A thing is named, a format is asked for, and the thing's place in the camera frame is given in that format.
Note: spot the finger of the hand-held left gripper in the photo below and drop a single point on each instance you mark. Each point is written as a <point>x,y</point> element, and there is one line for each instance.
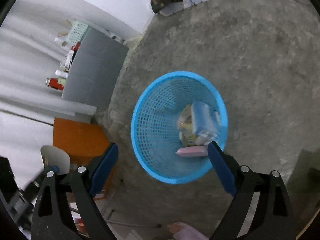
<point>35,183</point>

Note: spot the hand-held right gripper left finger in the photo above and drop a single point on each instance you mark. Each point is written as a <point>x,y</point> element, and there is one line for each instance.
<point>102,172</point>

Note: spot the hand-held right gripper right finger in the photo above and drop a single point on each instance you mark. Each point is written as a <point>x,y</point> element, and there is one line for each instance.
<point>222,170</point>

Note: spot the pink tube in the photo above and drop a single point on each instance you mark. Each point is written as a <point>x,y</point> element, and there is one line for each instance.
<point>192,152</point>

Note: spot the light blue carton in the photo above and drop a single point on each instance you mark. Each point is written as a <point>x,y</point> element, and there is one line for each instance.
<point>203,118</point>

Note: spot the yellow snack packet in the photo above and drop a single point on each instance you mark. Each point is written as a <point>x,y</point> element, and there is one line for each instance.
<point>186,125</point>

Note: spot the blue mesh wastebasket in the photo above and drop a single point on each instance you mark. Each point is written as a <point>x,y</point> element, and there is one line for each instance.
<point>155,120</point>

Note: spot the white paper cup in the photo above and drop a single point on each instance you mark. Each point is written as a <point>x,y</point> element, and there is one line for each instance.
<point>56,158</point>

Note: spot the orange box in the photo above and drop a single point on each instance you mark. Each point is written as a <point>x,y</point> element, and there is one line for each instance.
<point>80,137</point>

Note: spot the lilac slipper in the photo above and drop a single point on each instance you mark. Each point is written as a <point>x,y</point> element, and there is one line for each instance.
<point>187,232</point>

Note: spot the red thermos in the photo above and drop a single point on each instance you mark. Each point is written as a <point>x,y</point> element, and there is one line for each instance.
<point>55,83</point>

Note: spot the small white bottle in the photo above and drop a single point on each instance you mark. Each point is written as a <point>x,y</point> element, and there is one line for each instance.
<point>62,73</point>

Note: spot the grey cabinet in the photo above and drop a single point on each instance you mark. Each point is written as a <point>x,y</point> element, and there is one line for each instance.
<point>97,65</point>

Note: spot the red white packet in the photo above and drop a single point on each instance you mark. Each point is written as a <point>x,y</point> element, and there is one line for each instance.
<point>71,55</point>

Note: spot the white curtain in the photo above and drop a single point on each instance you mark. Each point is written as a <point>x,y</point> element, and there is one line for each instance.
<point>27,55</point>

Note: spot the mint green basket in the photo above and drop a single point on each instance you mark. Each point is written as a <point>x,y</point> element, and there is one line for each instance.
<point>77,31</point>

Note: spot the wooden sticks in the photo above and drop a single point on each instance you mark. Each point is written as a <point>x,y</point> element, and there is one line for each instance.
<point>65,28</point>

